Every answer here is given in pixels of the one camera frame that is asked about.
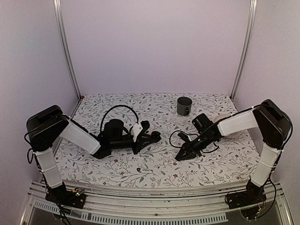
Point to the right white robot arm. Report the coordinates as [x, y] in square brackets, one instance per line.
[275, 129]

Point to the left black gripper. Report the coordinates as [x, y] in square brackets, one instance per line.
[139, 145]

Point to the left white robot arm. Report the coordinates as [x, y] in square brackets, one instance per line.
[51, 125]

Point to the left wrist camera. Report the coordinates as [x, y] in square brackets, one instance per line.
[138, 128]

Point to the dark grey mug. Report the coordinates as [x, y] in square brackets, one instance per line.
[184, 106]

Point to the front aluminium rail base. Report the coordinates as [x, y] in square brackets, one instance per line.
[108, 205]

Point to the left aluminium frame post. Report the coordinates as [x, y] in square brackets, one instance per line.
[65, 47]

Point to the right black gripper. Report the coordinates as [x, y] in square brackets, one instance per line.
[180, 156]

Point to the right aluminium frame post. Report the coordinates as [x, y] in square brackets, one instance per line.
[245, 48]

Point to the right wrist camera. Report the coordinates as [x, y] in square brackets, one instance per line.
[183, 136]

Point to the floral patterned table mat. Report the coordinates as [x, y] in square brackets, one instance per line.
[235, 160]

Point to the aluminium frame post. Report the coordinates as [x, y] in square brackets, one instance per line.
[65, 47]
[245, 48]

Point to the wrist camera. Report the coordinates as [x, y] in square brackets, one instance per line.
[183, 136]
[138, 128]

